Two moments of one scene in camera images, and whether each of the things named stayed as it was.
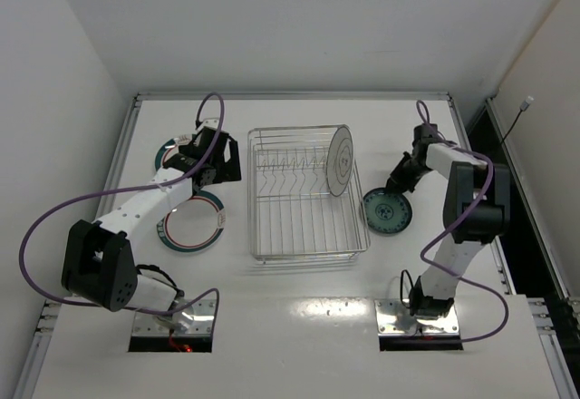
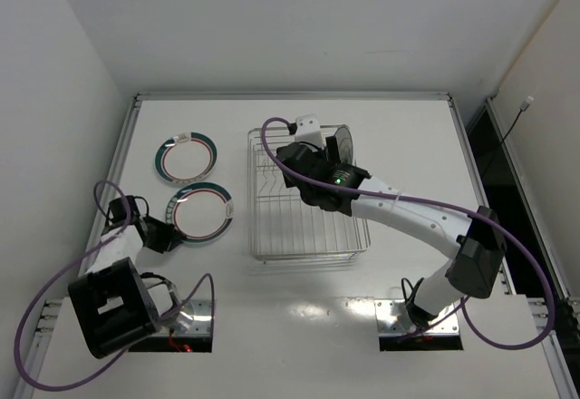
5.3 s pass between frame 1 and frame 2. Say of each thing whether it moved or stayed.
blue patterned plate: moved
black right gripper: moved
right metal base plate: stayed
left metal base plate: stayed
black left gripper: moved
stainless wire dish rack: stayed
